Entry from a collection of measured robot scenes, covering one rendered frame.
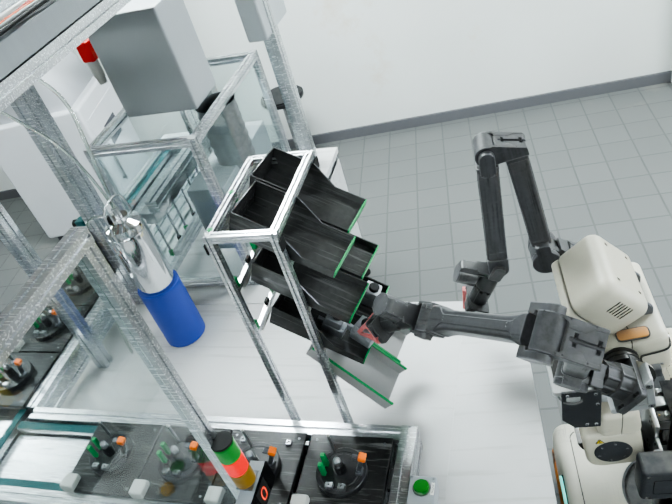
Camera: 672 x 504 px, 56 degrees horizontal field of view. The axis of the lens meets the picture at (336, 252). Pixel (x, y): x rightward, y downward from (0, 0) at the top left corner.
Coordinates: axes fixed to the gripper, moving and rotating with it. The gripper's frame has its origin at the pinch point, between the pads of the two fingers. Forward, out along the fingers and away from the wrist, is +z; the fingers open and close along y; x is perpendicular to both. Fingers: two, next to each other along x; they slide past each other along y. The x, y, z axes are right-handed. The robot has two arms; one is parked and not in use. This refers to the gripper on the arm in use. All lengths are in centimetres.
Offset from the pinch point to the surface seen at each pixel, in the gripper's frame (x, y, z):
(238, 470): -2, 51, 0
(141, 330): -41, 54, -19
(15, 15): -107, 21, 6
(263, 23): -92, -99, 66
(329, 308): -11.8, 7.6, -2.6
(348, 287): -11.1, -2.7, -0.7
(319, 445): 22.9, 19.8, 24.5
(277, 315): -15.4, 10.5, 14.6
